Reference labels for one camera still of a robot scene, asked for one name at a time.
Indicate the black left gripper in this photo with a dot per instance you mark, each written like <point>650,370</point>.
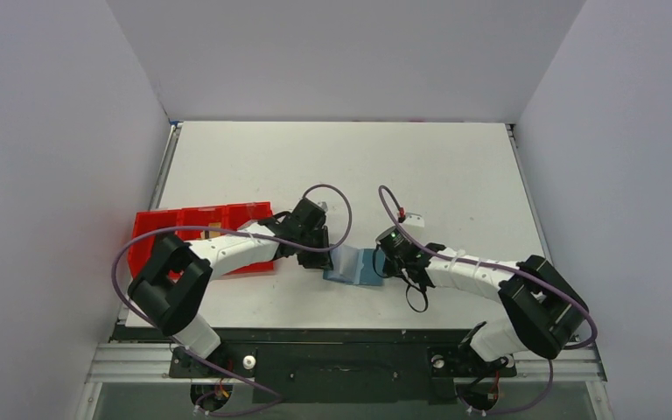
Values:
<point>396,255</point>

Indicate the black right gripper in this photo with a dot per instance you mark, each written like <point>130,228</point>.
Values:
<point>301,233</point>

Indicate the blue leather card holder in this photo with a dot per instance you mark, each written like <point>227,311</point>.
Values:
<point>356,266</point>

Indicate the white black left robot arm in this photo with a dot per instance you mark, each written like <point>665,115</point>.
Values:
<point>542,311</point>

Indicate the gold black card in tray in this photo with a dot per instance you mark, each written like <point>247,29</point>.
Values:
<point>213,232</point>

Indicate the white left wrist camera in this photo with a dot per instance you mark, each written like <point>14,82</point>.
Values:
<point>414,220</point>

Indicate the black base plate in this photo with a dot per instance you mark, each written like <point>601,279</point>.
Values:
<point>338,366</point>

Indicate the aluminium frame rail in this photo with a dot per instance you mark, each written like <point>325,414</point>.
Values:
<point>150,363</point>

